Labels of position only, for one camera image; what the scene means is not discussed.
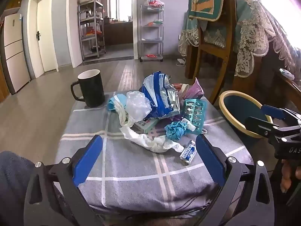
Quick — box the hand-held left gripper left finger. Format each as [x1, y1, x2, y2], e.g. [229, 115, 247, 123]
[24, 135, 104, 226]

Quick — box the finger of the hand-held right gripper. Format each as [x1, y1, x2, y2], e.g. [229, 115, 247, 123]
[245, 116, 283, 138]
[261, 104, 301, 123]

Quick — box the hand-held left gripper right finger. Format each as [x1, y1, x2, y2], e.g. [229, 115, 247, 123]
[195, 134, 275, 226]

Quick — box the teal bin with yellow rim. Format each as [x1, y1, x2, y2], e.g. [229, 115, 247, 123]
[219, 90, 274, 146]

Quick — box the green blister pack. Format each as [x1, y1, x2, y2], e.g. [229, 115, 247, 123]
[182, 99, 207, 134]

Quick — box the blue face mask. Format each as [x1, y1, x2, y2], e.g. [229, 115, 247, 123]
[108, 94, 128, 113]

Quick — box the purple wrapper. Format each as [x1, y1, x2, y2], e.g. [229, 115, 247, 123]
[183, 78, 204, 99]

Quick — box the person's right hand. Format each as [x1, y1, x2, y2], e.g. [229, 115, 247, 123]
[281, 159, 301, 193]

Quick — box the small blue and white sachet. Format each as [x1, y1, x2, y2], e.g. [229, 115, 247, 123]
[179, 140, 197, 164]

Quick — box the white and blue wipes pack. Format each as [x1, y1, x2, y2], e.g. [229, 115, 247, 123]
[279, 68, 295, 80]

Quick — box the grey checked cloth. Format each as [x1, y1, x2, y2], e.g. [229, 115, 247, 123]
[54, 91, 254, 213]

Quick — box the teal crumpled glove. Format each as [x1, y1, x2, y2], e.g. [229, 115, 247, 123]
[164, 120, 189, 140]

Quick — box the purple striped packet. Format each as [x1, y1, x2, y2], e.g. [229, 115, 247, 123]
[146, 125, 167, 140]

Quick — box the white crumpled tissue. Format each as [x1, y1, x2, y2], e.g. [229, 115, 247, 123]
[119, 108, 185, 153]

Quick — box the white medicine box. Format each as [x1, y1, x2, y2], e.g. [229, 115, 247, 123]
[134, 119, 160, 133]

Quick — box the black mug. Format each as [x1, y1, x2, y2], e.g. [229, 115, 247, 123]
[71, 69, 105, 108]

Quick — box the clear crumpled plastic bag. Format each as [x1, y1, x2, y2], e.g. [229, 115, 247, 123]
[126, 91, 153, 119]

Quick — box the person's dark trouser leg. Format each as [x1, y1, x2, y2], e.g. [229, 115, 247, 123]
[0, 151, 62, 226]

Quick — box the wooden table with lace cloth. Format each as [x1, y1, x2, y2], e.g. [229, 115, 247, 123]
[178, 0, 301, 78]

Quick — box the blue and silver snack bag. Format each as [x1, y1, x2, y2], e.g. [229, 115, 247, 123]
[139, 72, 182, 119]

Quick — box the wooden chair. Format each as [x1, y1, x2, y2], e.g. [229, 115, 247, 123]
[185, 0, 238, 104]

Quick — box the white door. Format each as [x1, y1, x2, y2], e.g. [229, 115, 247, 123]
[38, 0, 59, 72]

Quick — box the teal chair cushion cover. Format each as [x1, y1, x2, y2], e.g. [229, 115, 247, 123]
[188, 0, 226, 20]

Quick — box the beige fridge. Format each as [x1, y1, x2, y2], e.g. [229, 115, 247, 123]
[0, 13, 31, 95]

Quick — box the dark wooden kitchen cabinet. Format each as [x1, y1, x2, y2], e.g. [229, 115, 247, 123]
[103, 21, 134, 45]

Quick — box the white trolley rack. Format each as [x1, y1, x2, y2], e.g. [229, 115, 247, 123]
[140, 5, 164, 63]

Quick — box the metal shelf rack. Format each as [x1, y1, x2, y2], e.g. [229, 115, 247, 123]
[78, 0, 106, 60]

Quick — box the window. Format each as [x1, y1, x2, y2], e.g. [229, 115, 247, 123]
[108, 0, 132, 21]

